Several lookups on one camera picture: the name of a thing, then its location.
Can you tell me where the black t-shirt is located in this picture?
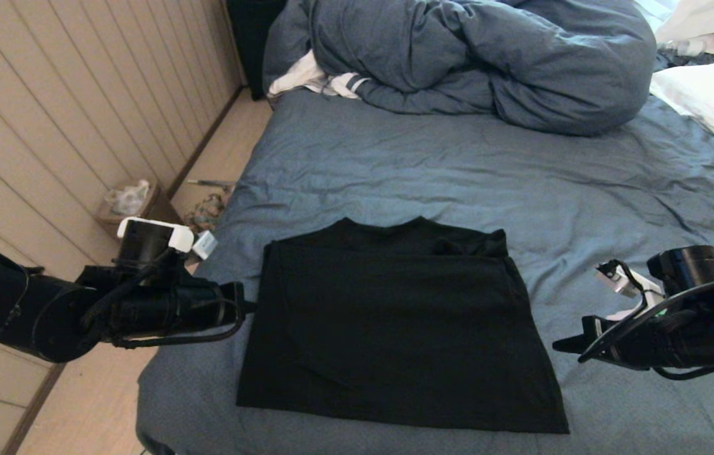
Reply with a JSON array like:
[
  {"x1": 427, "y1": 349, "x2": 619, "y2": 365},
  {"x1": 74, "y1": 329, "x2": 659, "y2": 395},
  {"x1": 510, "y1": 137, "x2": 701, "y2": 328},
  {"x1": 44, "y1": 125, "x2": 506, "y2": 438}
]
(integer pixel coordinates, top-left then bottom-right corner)
[{"x1": 236, "y1": 217, "x2": 571, "y2": 435}]

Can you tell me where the small clutter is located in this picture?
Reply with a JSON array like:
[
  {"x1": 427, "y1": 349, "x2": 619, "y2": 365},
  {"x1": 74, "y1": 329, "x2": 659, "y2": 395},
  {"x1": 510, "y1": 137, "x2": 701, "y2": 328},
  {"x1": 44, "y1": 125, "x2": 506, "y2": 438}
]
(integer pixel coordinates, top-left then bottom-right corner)
[{"x1": 183, "y1": 195, "x2": 226, "y2": 236}]

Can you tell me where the brown trash bin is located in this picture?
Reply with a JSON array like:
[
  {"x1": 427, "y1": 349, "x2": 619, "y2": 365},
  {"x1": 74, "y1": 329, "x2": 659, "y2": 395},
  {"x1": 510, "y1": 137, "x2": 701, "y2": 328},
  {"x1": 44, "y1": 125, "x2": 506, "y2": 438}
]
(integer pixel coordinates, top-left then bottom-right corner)
[{"x1": 95, "y1": 181, "x2": 184, "y2": 240}]

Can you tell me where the white plastic bin bag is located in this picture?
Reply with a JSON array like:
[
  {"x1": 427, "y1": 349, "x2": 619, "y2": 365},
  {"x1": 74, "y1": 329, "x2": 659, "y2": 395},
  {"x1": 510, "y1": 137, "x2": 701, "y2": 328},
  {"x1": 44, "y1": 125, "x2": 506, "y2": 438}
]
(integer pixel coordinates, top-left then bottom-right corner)
[{"x1": 107, "y1": 181, "x2": 152, "y2": 217}]

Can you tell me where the blue bed sheet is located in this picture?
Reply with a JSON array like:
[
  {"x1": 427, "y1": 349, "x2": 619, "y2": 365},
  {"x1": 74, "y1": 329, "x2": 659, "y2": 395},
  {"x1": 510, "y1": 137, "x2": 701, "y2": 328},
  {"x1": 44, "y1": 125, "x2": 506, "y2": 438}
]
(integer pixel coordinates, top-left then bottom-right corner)
[{"x1": 136, "y1": 87, "x2": 714, "y2": 455}]

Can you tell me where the white striped garment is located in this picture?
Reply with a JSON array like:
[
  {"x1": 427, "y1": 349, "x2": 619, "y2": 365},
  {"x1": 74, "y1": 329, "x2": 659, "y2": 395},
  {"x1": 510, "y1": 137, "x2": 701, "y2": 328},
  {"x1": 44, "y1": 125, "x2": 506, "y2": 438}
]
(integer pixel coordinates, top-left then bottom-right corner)
[{"x1": 269, "y1": 51, "x2": 370, "y2": 100}]

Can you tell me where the black bedside cabinet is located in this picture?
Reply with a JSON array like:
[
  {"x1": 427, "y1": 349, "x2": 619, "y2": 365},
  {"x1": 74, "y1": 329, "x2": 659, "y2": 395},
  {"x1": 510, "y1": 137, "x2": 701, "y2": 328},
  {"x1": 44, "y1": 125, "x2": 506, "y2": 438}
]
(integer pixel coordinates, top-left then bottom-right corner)
[{"x1": 228, "y1": 0, "x2": 288, "y2": 100}]

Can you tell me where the dark patterned cloth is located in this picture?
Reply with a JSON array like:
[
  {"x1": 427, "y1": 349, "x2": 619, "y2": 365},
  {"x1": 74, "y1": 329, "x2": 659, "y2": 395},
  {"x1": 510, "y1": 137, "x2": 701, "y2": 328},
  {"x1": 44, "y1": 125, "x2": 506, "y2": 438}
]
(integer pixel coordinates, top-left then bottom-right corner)
[{"x1": 657, "y1": 51, "x2": 714, "y2": 70}]

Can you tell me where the crumpled blue duvet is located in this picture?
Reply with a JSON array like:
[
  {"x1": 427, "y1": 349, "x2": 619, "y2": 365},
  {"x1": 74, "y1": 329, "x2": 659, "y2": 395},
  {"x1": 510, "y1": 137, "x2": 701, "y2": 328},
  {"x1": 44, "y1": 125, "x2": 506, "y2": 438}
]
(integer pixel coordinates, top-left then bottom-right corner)
[{"x1": 262, "y1": 0, "x2": 657, "y2": 137}]

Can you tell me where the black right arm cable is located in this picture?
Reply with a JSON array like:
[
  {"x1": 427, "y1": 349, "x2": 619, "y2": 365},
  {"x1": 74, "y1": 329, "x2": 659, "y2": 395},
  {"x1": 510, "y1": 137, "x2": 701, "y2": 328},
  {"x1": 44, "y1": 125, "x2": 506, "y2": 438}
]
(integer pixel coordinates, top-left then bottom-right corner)
[{"x1": 578, "y1": 275, "x2": 714, "y2": 365}]

